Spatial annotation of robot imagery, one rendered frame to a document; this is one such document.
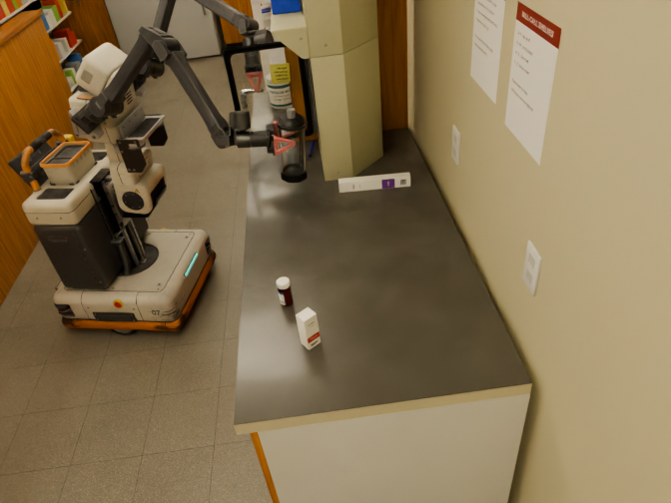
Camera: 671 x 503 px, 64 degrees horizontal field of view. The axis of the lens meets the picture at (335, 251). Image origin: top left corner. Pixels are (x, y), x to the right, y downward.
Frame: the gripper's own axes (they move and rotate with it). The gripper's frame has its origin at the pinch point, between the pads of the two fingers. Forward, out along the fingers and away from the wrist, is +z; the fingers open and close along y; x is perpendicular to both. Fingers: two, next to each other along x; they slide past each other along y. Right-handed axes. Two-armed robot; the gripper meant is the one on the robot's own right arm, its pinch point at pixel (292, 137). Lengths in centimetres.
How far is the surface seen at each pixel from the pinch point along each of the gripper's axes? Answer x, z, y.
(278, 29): -35.7, -2.2, 5.1
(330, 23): -37.1, 14.4, 4.2
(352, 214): 18.8, 19.3, -22.8
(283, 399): 18, -6, -97
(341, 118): -4.9, 18.0, 2.9
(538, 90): -46, 50, -74
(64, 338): 127, -129, 29
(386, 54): -13, 40, 41
